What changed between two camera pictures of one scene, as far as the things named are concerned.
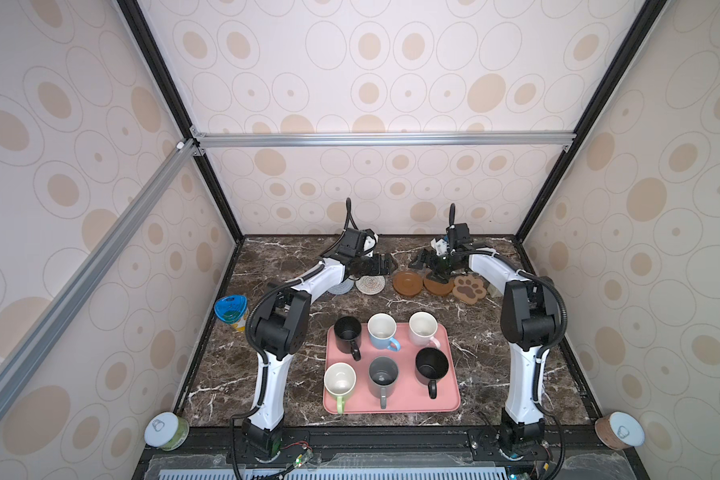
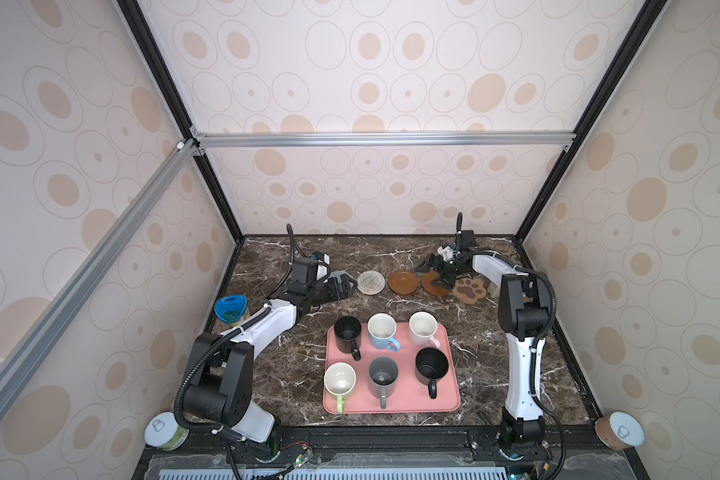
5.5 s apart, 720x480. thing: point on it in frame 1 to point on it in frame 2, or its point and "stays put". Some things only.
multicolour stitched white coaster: (370, 284) stays put
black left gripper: (383, 265) to (344, 291)
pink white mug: (422, 329) stays put
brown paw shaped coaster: (469, 289) stays put
